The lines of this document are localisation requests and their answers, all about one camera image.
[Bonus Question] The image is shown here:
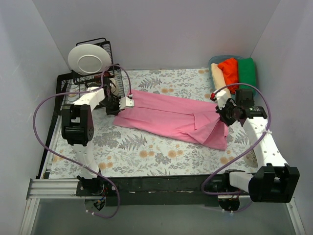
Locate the pink t shirt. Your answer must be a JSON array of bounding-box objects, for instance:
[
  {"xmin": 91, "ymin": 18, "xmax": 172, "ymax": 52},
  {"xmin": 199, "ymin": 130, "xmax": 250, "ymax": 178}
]
[{"xmin": 113, "ymin": 90, "xmax": 228, "ymax": 150}]

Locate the clear blue plastic bin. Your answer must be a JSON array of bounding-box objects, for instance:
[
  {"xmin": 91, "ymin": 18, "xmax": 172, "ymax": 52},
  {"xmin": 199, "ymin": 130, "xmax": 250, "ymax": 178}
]
[{"xmin": 209, "ymin": 55, "xmax": 256, "ymax": 98}]

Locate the floral green-inside mug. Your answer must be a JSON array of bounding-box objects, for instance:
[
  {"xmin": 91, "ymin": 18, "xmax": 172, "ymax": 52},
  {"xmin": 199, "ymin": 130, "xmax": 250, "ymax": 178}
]
[{"xmin": 243, "ymin": 150, "xmax": 258, "ymax": 168}]

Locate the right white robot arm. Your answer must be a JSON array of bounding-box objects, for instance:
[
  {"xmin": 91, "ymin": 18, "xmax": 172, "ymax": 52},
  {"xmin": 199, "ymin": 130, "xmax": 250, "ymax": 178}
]
[{"xmin": 213, "ymin": 89, "xmax": 300, "ymax": 203}]

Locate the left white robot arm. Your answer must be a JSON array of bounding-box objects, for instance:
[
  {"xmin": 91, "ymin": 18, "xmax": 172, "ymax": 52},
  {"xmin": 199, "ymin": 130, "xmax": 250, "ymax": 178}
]
[{"xmin": 61, "ymin": 77, "xmax": 121, "ymax": 196}]

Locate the cream ceramic cup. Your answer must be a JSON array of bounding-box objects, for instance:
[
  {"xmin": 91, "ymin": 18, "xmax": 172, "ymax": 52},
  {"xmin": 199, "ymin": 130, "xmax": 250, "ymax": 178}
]
[{"xmin": 109, "ymin": 78, "xmax": 119, "ymax": 96}]

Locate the beige rolled t shirt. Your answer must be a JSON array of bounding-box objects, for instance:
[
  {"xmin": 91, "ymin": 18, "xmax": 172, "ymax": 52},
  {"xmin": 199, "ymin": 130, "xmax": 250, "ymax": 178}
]
[{"xmin": 211, "ymin": 63, "xmax": 226, "ymax": 90}]

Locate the orange rolled t shirt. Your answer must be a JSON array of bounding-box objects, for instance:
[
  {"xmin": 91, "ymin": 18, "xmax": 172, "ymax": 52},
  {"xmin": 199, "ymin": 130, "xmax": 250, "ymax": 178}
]
[{"xmin": 218, "ymin": 57, "xmax": 239, "ymax": 85}]

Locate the green rolled t shirt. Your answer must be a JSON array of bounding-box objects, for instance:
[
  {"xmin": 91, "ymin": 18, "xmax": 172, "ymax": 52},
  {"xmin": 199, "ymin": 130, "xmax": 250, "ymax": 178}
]
[{"xmin": 237, "ymin": 57, "xmax": 256, "ymax": 87}]

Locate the white round plate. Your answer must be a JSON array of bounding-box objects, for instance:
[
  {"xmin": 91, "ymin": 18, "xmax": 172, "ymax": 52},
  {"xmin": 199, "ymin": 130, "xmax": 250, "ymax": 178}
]
[{"xmin": 67, "ymin": 44, "xmax": 112, "ymax": 75}]

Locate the floral patterned table mat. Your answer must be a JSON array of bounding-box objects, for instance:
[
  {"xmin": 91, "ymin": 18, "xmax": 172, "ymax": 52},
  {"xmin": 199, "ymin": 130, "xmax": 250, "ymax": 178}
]
[{"xmin": 48, "ymin": 69, "xmax": 276, "ymax": 178}]

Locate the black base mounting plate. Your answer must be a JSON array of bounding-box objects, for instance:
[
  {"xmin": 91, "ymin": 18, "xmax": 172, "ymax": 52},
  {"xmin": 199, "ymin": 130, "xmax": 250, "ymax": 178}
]
[{"xmin": 76, "ymin": 174, "xmax": 238, "ymax": 207}]

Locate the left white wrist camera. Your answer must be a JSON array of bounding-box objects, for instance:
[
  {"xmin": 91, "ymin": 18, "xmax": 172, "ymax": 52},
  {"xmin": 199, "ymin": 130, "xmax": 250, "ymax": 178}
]
[{"xmin": 119, "ymin": 96, "xmax": 134, "ymax": 110}]

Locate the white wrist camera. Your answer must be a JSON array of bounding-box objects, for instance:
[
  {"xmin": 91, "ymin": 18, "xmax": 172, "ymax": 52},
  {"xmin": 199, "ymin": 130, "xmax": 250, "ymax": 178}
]
[
  {"xmin": 119, "ymin": 96, "xmax": 134, "ymax": 110},
  {"xmin": 210, "ymin": 88, "xmax": 231, "ymax": 110}
]

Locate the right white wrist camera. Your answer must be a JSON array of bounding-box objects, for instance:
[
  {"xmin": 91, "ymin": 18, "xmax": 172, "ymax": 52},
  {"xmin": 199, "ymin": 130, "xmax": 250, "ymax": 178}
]
[{"xmin": 210, "ymin": 88, "xmax": 231, "ymax": 110}]

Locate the black wire dish rack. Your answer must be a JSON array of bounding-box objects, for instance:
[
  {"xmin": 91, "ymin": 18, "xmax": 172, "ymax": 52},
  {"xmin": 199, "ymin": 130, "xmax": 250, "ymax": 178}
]
[{"xmin": 35, "ymin": 37, "xmax": 126, "ymax": 179}]

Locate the aluminium frame rail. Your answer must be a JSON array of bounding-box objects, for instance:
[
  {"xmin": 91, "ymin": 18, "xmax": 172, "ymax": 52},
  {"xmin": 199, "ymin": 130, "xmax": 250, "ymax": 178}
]
[{"xmin": 19, "ymin": 178, "xmax": 306, "ymax": 235}]

